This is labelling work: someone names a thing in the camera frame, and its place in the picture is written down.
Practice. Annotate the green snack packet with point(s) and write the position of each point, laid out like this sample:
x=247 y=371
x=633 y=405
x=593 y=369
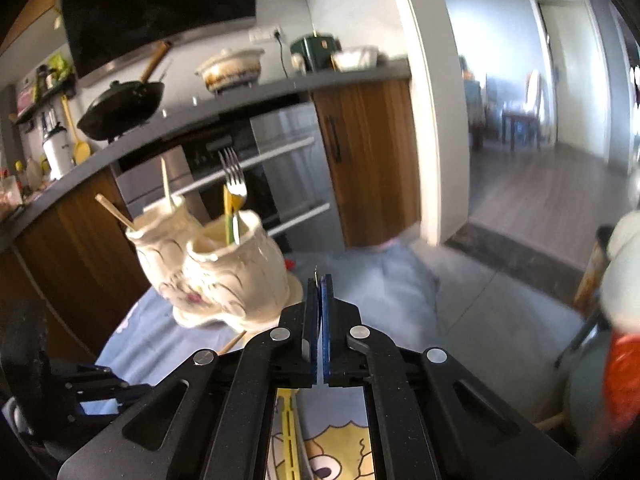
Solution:
x=61 y=66

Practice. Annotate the grey kitchen countertop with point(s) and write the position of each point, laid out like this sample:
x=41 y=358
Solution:
x=200 y=115

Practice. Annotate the orange knit cloth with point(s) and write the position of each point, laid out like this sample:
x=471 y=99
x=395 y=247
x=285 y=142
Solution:
x=622 y=375

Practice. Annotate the green kitchen appliance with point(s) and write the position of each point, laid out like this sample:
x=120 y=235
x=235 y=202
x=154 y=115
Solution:
x=315 y=52

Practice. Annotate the white bowl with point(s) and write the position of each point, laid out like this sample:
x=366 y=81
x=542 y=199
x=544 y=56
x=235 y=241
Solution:
x=355 y=57

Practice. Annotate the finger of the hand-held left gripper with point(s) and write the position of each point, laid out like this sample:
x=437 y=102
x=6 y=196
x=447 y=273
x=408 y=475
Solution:
x=110 y=400
x=80 y=374

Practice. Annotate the white door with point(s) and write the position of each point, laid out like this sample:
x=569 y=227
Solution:
x=575 y=75

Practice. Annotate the white floral ceramic utensil holder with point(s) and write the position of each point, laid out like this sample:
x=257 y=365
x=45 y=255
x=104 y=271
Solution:
x=235 y=275

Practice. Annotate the yellow plastic spatula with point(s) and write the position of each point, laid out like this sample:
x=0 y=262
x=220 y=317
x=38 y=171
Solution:
x=80 y=147

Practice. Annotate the pink snack packet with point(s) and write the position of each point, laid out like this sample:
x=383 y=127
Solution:
x=25 y=100

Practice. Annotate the white wall socket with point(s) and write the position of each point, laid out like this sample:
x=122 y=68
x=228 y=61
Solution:
x=265 y=35

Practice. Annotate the black range hood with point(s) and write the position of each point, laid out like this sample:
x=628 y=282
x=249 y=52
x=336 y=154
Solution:
x=160 y=10

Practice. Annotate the white garment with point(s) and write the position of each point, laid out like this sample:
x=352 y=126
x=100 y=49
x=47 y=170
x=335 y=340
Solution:
x=532 y=92

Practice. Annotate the wooden chair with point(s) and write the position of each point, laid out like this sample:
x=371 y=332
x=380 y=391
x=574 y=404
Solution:
x=520 y=125

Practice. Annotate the wooden chopstick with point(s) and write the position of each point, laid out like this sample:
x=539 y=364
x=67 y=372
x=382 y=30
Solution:
x=234 y=341
x=115 y=212
x=166 y=182

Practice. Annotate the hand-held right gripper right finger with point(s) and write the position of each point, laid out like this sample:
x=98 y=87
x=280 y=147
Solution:
x=326 y=340

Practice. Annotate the white fluffy cloth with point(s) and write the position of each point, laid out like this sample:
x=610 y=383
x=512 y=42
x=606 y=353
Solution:
x=622 y=280

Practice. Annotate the white clay cooking pot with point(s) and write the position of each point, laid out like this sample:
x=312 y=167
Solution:
x=232 y=70

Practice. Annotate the gold metal fork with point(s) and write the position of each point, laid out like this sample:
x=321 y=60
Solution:
x=232 y=172

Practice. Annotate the wooden wall cabinet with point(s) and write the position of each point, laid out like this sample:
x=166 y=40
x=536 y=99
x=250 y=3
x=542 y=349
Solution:
x=35 y=5

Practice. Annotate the blue cartoon printed cloth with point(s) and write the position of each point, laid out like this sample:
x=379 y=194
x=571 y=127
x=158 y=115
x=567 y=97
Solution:
x=380 y=280

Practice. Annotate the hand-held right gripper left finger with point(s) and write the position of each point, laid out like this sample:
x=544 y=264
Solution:
x=312 y=340

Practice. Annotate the black wall shelf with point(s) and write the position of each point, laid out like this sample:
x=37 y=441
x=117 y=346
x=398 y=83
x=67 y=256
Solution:
x=45 y=95

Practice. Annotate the white insulated tumbler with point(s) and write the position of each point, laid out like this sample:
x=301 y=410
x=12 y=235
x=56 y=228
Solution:
x=57 y=152

